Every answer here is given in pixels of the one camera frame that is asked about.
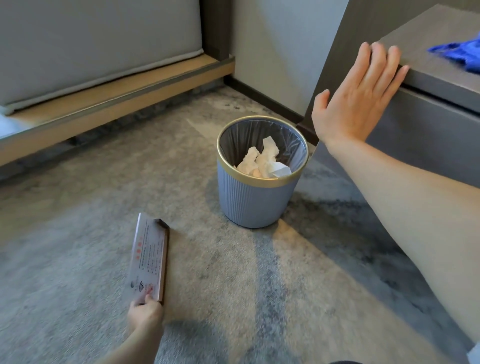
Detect person's left hand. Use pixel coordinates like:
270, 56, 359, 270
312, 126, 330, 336
127, 294, 164, 334

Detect person's right hand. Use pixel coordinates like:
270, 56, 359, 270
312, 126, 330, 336
311, 41, 410, 147

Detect clear sign card wooden base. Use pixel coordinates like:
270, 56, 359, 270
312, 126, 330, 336
125, 212, 170, 305

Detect person's left forearm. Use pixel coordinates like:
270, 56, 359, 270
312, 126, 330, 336
94, 325, 164, 364

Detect person's right forearm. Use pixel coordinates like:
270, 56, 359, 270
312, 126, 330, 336
323, 136, 480, 344

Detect grey wooden desk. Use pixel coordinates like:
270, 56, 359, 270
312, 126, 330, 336
303, 0, 480, 197

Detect dark skirting board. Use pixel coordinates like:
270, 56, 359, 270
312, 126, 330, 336
224, 75, 320, 146

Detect blue cloth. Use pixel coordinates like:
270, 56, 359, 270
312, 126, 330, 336
427, 32, 480, 74

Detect flat white paper scrap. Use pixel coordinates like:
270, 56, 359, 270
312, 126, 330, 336
268, 161, 293, 178

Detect crumpled white tissue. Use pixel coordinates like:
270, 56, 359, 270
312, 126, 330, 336
234, 136, 281, 179

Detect black bin liner bag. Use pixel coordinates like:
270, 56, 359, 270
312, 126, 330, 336
219, 119, 307, 177

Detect blue ribbed bin gold rim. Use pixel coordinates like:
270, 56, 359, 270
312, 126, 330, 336
216, 115, 310, 230

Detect grey upholstered bed panel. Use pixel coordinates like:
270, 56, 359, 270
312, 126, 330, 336
0, 0, 204, 116

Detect wooden bed frame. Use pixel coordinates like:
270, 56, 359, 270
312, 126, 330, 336
0, 0, 236, 168

